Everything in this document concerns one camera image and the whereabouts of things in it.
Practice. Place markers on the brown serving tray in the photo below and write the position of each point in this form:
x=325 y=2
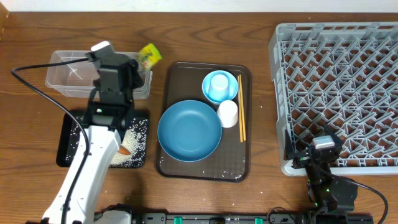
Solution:
x=230 y=161

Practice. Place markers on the wooden chopstick left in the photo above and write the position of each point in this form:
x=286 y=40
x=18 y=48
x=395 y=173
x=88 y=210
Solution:
x=239 y=110

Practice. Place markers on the light blue cup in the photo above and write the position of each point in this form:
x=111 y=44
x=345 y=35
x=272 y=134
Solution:
x=219 y=88

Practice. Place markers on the black waste tray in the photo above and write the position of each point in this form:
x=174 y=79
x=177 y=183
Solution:
x=66 y=143

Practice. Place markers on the dark blue plate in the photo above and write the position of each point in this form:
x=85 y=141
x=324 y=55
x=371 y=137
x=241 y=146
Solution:
x=189 y=131

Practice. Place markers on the wooden chopstick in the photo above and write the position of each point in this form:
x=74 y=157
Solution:
x=242 y=112
x=239 y=110

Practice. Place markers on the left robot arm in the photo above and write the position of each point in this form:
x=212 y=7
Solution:
x=109 y=112

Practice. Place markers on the wooden chopstick right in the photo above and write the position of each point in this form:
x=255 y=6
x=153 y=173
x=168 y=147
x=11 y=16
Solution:
x=242 y=112

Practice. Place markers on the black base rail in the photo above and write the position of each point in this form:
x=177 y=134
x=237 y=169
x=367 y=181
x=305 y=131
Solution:
x=124 y=214

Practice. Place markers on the orange carrot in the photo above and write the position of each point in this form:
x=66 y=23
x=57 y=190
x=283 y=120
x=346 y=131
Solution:
x=124 y=151

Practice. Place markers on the light blue bowl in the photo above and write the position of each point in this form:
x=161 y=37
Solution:
x=233 y=85

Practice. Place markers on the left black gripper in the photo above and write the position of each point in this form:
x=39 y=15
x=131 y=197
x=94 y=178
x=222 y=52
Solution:
x=132 y=70

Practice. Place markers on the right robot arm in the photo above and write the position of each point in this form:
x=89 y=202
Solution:
x=333 y=196

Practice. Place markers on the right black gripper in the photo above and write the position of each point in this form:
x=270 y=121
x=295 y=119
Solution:
x=290 y=153

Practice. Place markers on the grey dishwasher rack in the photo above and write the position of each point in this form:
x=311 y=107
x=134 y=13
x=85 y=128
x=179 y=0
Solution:
x=344 y=75

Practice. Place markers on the pile of white rice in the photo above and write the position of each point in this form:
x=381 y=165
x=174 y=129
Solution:
x=133 y=146

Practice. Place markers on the yellow silver snack wrapper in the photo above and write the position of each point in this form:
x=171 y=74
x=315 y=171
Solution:
x=148 y=56

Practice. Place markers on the white cup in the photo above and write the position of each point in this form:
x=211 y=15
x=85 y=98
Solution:
x=228 y=113

